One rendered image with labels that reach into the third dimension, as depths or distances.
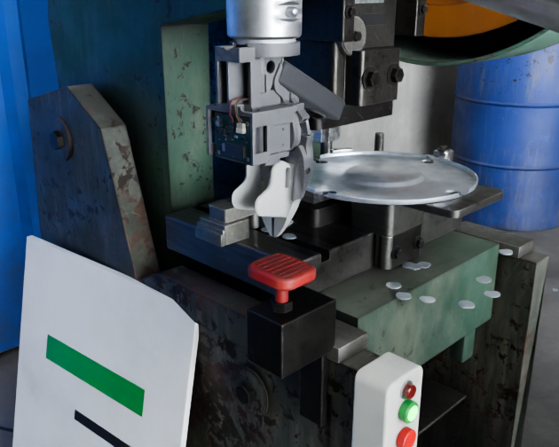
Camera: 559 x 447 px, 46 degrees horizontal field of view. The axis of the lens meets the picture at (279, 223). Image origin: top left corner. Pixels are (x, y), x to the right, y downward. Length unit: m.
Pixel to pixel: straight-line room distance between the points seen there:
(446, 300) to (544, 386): 1.01
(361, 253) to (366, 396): 0.28
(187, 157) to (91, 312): 0.34
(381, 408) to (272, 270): 0.21
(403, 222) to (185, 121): 0.40
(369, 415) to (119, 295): 0.54
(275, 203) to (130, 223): 0.50
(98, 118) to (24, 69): 0.85
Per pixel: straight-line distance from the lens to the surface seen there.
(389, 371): 0.83
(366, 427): 0.85
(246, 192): 0.72
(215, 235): 0.98
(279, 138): 0.68
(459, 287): 1.12
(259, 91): 0.67
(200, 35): 1.15
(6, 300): 2.16
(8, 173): 2.06
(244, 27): 0.66
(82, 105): 1.20
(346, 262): 1.00
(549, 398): 2.02
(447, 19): 1.36
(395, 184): 1.00
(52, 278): 1.37
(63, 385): 1.39
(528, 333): 1.27
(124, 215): 1.16
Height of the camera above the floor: 1.06
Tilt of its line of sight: 20 degrees down
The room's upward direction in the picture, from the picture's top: straight up
